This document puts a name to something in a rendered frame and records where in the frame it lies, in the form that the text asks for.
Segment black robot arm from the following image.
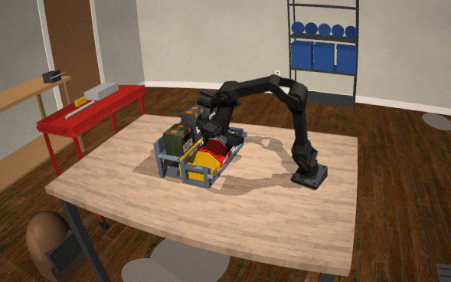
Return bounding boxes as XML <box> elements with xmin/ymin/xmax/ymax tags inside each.
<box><xmin>197</xmin><ymin>74</ymin><xmax>319</xmax><ymax>179</ymax></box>

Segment red open bin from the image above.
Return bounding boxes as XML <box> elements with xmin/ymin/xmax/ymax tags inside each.
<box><xmin>196</xmin><ymin>139</ymin><xmax>230</xmax><ymax>167</ymax></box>

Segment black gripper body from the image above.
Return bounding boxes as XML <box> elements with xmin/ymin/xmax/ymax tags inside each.
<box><xmin>195</xmin><ymin>112</ymin><xmax>244</xmax><ymax>146</ymax></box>

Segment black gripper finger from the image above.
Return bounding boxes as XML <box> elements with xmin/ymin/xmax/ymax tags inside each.
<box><xmin>223</xmin><ymin>142</ymin><xmax>233</xmax><ymax>157</ymax></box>
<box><xmin>198</xmin><ymin>128</ymin><xmax>209</xmax><ymax>146</ymax></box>

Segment yellow bin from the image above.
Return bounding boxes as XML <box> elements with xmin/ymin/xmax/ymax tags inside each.
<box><xmin>187</xmin><ymin>151</ymin><xmax>221</xmax><ymax>181</ymax></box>

